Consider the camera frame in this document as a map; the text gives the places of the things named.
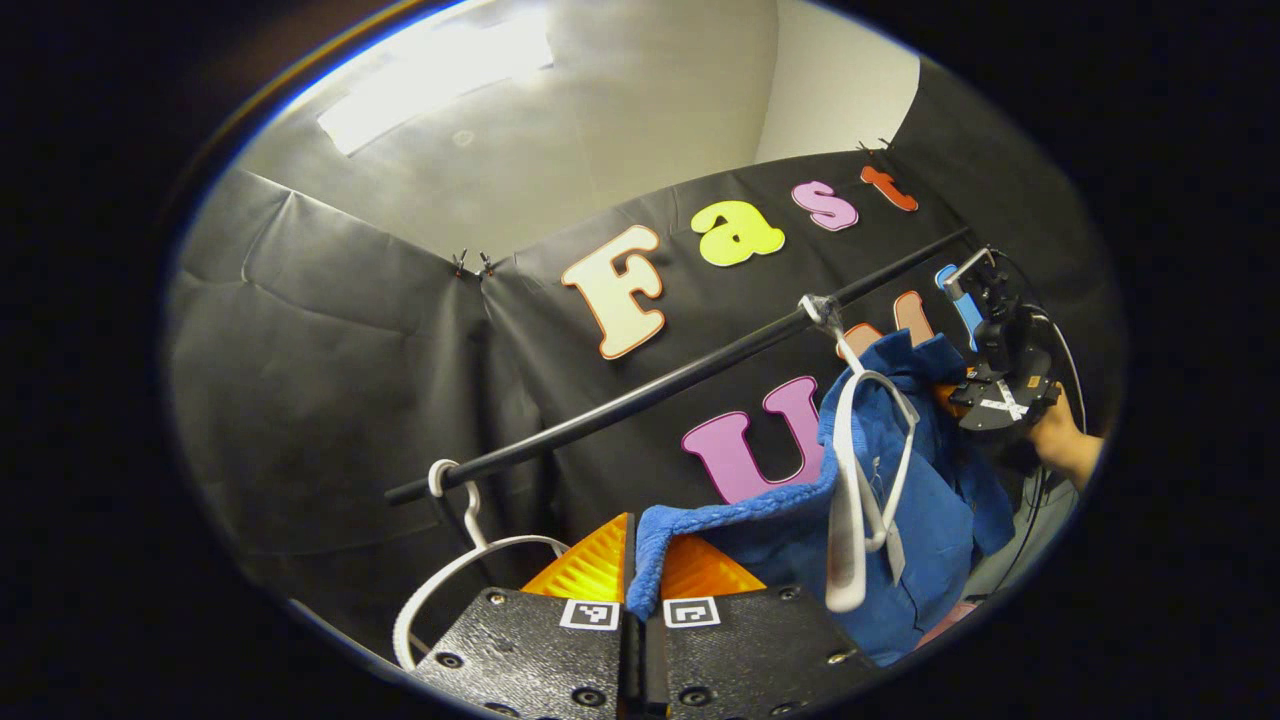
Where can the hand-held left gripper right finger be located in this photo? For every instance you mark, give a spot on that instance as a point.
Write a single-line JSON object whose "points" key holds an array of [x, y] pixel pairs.
{"points": [[740, 650]]}

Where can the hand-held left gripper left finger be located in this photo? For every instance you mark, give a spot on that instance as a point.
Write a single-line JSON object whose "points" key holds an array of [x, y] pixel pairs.
{"points": [[540, 650]]}

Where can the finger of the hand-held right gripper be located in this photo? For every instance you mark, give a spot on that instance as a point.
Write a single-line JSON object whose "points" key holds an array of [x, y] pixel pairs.
{"points": [[950, 400]]}

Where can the blue shirt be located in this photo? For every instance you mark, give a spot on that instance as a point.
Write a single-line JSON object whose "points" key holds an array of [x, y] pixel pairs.
{"points": [[940, 520]]}

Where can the white clothes hanger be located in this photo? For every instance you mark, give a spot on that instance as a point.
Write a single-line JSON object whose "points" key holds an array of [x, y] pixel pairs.
{"points": [[848, 520], [470, 520]]}

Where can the black clothes rack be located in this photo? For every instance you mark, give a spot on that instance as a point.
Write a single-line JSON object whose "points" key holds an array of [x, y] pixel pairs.
{"points": [[650, 390]]}

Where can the black backdrop cloth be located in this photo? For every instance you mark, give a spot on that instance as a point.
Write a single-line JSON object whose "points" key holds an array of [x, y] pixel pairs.
{"points": [[350, 400]]}

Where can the ceiling light panel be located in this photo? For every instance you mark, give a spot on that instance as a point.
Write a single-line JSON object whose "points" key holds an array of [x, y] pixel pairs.
{"points": [[430, 80]]}

